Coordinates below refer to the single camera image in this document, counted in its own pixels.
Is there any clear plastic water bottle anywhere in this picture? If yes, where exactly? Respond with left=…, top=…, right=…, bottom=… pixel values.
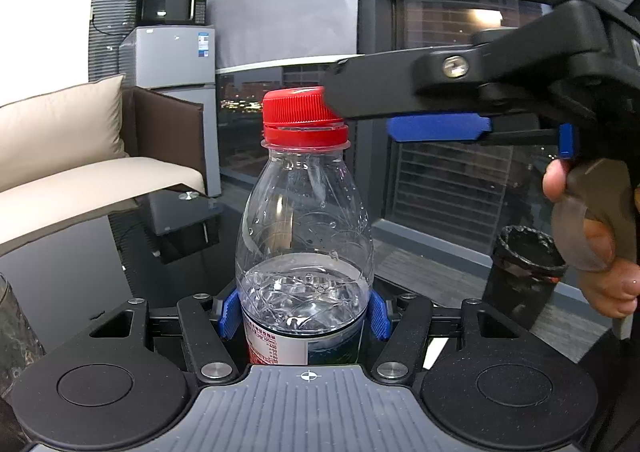
left=235, top=148, right=373, bottom=365

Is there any red bottle cap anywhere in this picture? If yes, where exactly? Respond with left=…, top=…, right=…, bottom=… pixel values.
left=262, top=86, right=349, bottom=152

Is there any right hand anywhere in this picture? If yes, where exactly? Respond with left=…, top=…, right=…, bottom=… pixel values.
left=541, top=157, right=640, bottom=319

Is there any black trash bin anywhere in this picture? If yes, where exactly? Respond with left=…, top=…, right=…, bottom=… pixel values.
left=482, top=224, right=568, bottom=330

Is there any beige sofa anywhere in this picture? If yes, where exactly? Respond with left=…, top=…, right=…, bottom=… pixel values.
left=1, top=85, right=206, bottom=254

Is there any beige back cushion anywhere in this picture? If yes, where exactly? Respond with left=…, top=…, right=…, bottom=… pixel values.
left=1, top=75, right=127, bottom=191

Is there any silver refrigerator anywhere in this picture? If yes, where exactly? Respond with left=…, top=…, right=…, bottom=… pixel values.
left=118, top=25, right=221, bottom=196

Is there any black microwave oven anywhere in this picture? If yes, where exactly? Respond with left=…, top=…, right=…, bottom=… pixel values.
left=134, top=0, right=207, bottom=26

